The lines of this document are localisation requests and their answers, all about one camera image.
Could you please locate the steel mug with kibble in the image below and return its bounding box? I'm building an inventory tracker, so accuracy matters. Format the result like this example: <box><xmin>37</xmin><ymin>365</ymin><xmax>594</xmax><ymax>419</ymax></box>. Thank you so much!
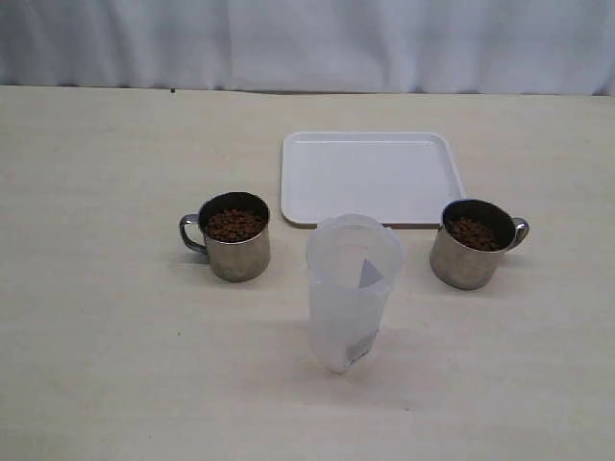
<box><xmin>179</xmin><ymin>191</ymin><xmax>271</xmax><ymax>282</ymax></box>

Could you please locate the translucent plastic container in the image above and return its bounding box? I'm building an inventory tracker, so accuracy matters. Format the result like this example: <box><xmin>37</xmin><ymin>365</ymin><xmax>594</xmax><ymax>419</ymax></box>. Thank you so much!
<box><xmin>307</xmin><ymin>214</ymin><xmax>405</xmax><ymax>374</ymax></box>

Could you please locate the white plastic tray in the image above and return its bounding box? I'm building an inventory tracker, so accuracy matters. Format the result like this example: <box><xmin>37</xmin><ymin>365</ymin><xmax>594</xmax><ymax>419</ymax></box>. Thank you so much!
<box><xmin>281</xmin><ymin>132</ymin><xmax>466</xmax><ymax>228</ymax></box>

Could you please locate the white curtain backdrop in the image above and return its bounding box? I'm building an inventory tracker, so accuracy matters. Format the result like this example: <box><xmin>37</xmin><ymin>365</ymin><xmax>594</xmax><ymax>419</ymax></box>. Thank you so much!
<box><xmin>1</xmin><ymin>1</ymin><xmax>614</xmax><ymax>95</ymax></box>

